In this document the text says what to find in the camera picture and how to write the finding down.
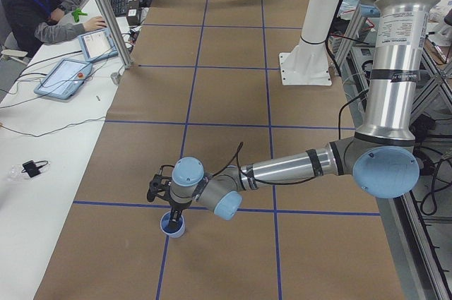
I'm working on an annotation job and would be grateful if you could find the small black device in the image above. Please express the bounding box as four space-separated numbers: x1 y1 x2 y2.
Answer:
22 160 49 178

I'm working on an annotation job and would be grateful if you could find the blue plastic cup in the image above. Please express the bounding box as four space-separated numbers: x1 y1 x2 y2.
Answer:
160 212 185 239

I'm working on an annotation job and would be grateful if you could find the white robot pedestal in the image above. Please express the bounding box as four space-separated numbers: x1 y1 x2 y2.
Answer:
279 0 340 86

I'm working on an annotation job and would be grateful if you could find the green plastic toy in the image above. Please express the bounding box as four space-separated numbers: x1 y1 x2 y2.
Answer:
71 8 88 23

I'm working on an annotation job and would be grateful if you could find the far blue teach pendant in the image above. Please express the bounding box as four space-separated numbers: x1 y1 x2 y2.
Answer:
78 28 118 63

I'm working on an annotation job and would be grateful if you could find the aluminium frame post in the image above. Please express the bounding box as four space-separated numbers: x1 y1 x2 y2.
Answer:
95 0 132 69

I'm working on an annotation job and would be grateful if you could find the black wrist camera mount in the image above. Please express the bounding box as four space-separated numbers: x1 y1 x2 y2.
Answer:
146 164 174 203

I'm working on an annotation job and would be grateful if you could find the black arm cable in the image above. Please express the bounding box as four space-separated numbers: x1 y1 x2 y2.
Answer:
211 91 371 186

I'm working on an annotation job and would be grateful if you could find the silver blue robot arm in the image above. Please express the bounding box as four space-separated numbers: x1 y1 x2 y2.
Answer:
161 0 440 236

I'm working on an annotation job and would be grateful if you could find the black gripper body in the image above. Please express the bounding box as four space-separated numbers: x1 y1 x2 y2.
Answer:
169 200 191 212

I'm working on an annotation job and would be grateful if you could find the near blue teach pendant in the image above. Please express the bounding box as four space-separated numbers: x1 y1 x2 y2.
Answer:
34 58 93 100

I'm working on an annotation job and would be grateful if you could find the seated person dark hoodie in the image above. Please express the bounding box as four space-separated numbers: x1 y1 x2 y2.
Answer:
1 0 107 57

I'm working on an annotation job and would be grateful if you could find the blue teach pendant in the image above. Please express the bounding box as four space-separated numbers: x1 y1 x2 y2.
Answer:
34 58 93 100
78 28 118 63

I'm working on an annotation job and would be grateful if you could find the brown paper table cover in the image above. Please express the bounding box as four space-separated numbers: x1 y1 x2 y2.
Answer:
35 0 404 299

